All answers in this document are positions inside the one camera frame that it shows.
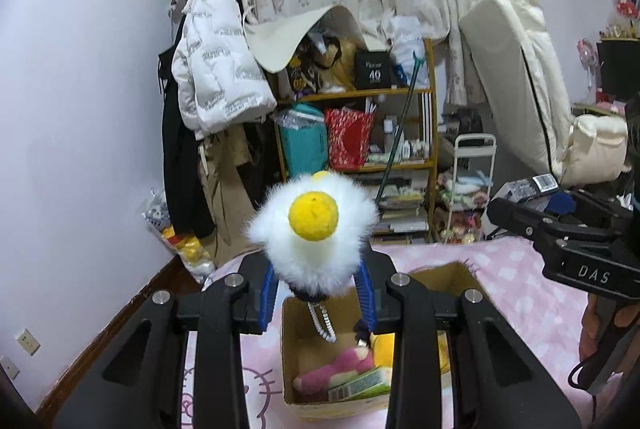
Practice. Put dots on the red patterned bag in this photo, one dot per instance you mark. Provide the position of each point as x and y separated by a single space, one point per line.
349 133

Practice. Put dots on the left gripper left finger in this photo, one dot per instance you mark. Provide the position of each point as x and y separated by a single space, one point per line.
137 381

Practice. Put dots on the white rolling cart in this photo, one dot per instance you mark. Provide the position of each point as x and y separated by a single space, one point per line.
464 188

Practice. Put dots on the small black box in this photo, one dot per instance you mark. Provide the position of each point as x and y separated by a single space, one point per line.
531 188

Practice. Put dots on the white fluffy yellow pompom keychain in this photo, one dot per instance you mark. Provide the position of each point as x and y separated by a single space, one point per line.
313 229

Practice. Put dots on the green pole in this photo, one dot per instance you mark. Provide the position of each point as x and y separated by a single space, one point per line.
418 62

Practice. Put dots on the cardboard box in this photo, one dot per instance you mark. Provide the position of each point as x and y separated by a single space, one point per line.
303 351

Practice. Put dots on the person right hand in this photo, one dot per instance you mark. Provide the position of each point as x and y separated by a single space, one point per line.
591 321

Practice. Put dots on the black hanging coat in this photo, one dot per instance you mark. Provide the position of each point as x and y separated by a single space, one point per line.
187 206

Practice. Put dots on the yellow dog plush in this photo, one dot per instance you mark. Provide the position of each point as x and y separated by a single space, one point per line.
382 347

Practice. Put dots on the pink bear plush keychain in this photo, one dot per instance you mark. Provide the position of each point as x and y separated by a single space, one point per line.
350 364

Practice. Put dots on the plastic bag of toys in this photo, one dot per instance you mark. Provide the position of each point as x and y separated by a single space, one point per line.
194 257

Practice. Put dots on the black box numbered 40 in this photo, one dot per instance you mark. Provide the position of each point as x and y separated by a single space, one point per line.
373 70

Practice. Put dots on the cream wide brim hat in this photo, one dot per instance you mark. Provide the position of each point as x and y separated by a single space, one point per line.
273 44

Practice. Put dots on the white puffer jacket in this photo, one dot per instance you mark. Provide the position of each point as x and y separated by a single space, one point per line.
220 83

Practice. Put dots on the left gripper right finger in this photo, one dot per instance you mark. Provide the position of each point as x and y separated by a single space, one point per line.
496 381

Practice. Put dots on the purple haired doll plush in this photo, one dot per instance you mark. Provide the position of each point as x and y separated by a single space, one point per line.
362 334

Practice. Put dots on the wall power socket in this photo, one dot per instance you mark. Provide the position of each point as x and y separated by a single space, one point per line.
28 342

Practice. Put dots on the teal bag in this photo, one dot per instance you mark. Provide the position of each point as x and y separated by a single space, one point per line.
304 139

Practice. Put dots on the pink hello kitty blanket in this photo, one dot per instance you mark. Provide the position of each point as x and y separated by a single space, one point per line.
545 314

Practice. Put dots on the wooden bookshelf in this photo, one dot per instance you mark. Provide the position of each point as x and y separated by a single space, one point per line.
407 209

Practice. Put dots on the green tissue pack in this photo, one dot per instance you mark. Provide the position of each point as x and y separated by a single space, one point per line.
373 383

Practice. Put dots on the beige trousers hanging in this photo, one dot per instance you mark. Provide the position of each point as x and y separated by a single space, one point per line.
227 200

